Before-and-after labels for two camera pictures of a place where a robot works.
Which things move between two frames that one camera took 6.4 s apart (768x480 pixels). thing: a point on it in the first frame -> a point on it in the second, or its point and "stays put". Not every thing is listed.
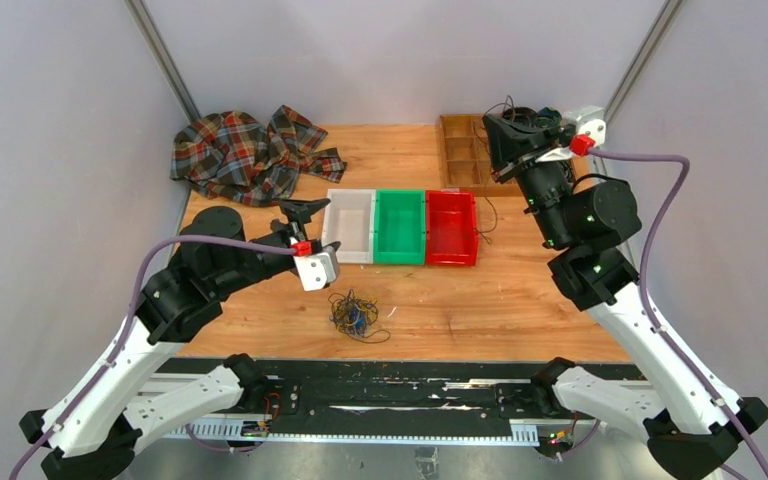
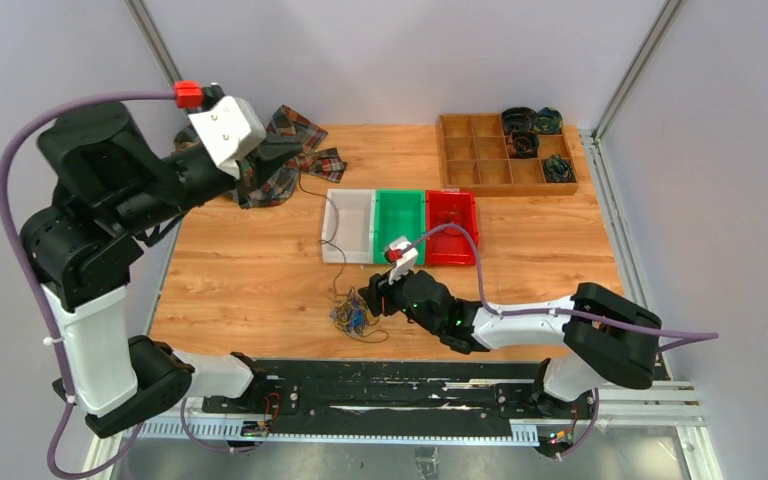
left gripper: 298,212 -> 273,153
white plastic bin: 349,219 stays put
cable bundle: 353,316 stays put
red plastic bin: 451,236 stays put
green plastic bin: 399,227 stays put
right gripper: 519,145 -> 379,290
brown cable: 489,166 -> 329,242
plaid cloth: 233,157 stays put
